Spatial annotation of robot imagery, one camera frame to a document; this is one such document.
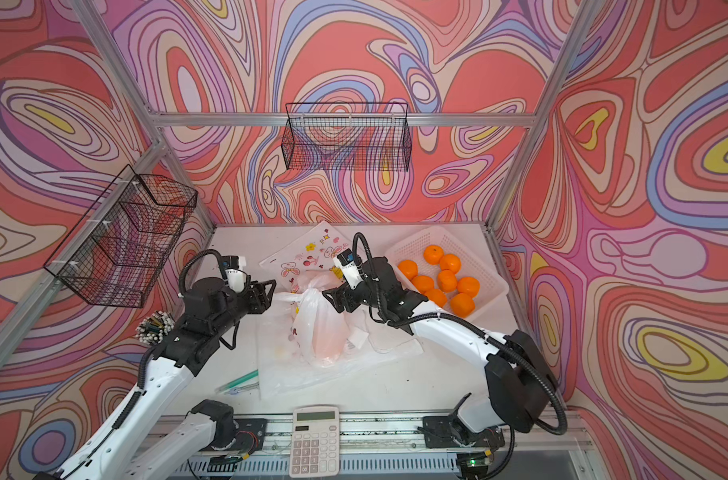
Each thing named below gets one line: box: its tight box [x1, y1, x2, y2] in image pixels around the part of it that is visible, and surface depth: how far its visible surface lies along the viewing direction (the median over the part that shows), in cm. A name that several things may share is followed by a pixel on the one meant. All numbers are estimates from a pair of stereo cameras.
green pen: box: [215, 369, 259, 394], surface depth 83 cm
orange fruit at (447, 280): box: [438, 270, 457, 293], surface depth 100 cm
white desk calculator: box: [289, 406, 340, 478], surface depth 72 cm
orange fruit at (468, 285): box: [457, 276, 481, 298], surface depth 98 cm
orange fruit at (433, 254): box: [423, 244, 444, 265], surface depth 107 cm
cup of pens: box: [134, 310, 175, 345], surface depth 75 cm
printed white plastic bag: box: [273, 288, 351, 367], surface depth 82 cm
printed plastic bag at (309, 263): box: [259, 220, 361, 294], surface depth 110 cm
